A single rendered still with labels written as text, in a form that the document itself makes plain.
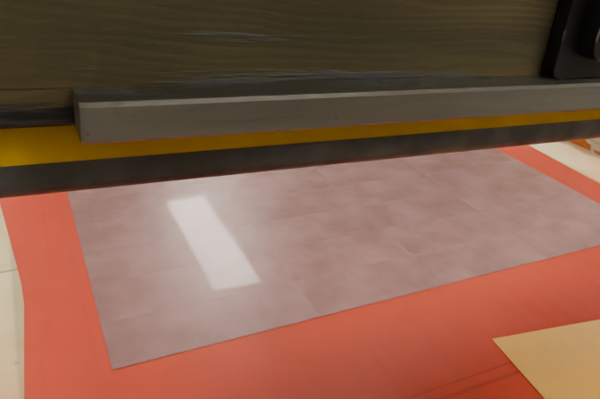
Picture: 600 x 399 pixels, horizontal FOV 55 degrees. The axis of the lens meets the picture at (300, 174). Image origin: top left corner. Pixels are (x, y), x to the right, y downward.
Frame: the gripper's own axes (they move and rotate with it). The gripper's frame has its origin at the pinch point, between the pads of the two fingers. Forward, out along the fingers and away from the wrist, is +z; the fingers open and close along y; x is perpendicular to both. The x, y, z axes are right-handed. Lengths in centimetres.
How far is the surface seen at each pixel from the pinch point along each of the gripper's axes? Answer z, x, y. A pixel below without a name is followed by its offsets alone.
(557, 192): 14.4, 16.1, -8.9
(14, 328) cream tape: 14.9, -19.7, -6.5
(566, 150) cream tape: 14.3, 23.9, -14.9
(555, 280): 14.5, 6.8, -0.8
